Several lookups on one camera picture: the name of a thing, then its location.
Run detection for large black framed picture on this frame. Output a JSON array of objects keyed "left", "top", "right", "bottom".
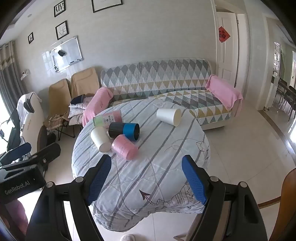
[{"left": 92, "top": 0, "right": 123, "bottom": 13}]

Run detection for dark dining chair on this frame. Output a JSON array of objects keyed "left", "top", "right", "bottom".
[
  {"left": 283, "top": 86, "right": 296, "bottom": 121},
  {"left": 276, "top": 78, "right": 289, "bottom": 109}
]

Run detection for red door decoration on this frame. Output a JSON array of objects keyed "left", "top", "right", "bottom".
[{"left": 218, "top": 26, "right": 231, "bottom": 43}]

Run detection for pink clothing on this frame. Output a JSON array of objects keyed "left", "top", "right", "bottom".
[{"left": 5, "top": 199, "right": 29, "bottom": 235}]

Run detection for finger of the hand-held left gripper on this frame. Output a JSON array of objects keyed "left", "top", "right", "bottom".
[
  {"left": 14, "top": 142, "right": 62, "bottom": 172},
  {"left": 0, "top": 142, "right": 32, "bottom": 165}
]

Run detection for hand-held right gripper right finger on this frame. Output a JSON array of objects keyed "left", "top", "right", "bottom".
[{"left": 181, "top": 154, "right": 270, "bottom": 241}]

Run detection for brown wooden chair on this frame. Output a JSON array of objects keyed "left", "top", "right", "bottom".
[{"left": 258, "top": 168, "right": 296, "bottom": 241}]

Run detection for black and blue cup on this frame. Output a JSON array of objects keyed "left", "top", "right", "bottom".
[{"left": 108, "top": 122, "right": 140, "bottom": 141}]

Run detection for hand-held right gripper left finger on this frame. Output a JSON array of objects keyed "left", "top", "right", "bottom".
[{"left": 25, "top": 153, "right": 112, "bottom": 241}]

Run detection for sofa with diamond pattern cover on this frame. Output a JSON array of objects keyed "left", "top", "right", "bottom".
[{"left": 100, "top": 58, "right": 244, "bottom": 131}]

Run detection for white door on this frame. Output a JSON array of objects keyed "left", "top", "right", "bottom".
[{"left": 216, "top": 11, "right": 240, "bottom": 87}]

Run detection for pink and green cup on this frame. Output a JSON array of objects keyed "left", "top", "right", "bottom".
[{"left": 93, "top": 109, "right": 122, "bottom": 127}]

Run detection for whiteboard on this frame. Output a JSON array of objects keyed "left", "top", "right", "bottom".
[{"left": 49, "top": 36, "right": 83, "bottom": 73}]

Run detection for black cushion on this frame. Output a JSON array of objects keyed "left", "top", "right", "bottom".
[{"left": 70, "top": 95, "right": 86, "bottom": 105}]

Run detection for table with striped cloth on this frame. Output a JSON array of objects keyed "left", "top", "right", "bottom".
[{"left": 71, "top": 99, "right": 211, "bottom": 232}]

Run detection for beige folding chair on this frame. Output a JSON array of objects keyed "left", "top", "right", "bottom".
[
  {"left": 70, "top": 67, "right": 100, "bottom": 109},
  {"left": 48, "top": 79, "right": 72, "bottom": 141}
]

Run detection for grey curtain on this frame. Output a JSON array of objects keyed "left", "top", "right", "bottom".
[{"left": 0, "top": 40, "right": 26, "bottom": 121}]

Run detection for small white cup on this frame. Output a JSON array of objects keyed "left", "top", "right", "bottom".
[{"left": 90, "top": 126, "right": 113, "bottom": 153}]

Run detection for large white cup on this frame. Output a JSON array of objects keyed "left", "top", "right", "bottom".
[{"left": 156, "top": 108, "right": 182, "bottom": 127}]

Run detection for white massage chair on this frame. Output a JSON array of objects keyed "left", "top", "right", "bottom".
[{"left": 16, "top": 92, "right": 47, "bottom": 158}]

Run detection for pink towel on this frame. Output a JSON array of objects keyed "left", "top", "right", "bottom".
[
  {"left": 83, "top": 87, "right": 114, "bottom": 127},
  {"left": 205, "top": 75, "right": 244, "bottom": 111}
]

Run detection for floral cushion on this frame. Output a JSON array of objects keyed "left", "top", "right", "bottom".
[{"left": 68, "top": 96, "right": 94, "bottom": 126}]

